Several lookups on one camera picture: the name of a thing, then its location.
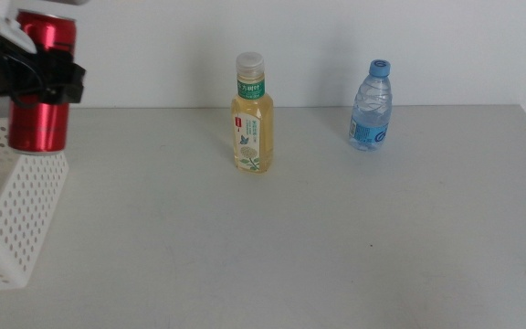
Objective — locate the red metal drink can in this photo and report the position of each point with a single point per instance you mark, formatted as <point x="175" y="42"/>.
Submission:
<point x="39" y="128"/>

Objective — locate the clear water bottle blue cap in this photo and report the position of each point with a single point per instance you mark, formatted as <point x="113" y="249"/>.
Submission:
<point x="370" y="119"/>

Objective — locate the yellow tea bottle green label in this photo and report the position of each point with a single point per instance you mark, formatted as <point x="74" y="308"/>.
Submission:
<point x="251" y="132"/>

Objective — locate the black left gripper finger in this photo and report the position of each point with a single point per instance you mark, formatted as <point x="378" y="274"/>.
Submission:
<point x="62" y="80"/>

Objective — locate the white perforated plastic basket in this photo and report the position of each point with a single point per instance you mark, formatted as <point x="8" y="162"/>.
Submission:
<point x="30" y="205"/>

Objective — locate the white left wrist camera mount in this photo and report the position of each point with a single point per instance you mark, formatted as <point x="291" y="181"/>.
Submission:
<point x="9" y="25"/>

